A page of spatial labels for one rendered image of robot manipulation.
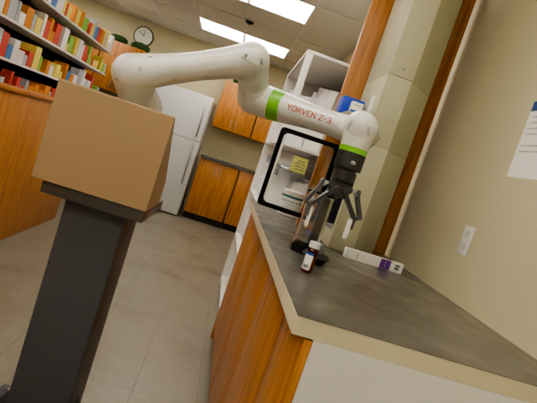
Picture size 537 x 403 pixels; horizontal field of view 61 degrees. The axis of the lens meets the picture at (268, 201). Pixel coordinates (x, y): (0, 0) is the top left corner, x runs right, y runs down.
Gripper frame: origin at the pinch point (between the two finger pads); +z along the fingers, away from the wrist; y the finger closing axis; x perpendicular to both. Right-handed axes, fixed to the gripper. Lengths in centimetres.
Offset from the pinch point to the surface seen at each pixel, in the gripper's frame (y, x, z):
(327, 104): 18, 171, -66
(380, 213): 36, 54, -9
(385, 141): 24, 44, -39
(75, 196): -78, -1, 14
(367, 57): 13, 81, -79
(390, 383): 7, -59, 20
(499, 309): 58, -14, 6
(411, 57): 23, 44, -75
